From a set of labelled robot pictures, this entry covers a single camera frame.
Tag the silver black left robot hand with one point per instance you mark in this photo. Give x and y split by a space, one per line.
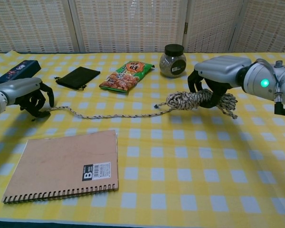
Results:
21 89

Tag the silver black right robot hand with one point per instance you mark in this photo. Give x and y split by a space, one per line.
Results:
221 69

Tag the dark blue rectangular box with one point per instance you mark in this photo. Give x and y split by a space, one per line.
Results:
21 67

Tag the clear jar with black lid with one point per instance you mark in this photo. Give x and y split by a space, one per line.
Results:
172 64

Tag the brass screen hinge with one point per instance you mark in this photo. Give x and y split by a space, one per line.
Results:
186 28

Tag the kraft cover spiral notebook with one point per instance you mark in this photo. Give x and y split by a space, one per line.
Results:
61 161

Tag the yellow white checked tablecloth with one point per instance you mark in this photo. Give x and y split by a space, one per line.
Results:
204 154

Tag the green orange snack bag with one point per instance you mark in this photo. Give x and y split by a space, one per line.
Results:
126 76

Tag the woven folding screen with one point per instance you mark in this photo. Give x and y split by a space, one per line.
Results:
133 23

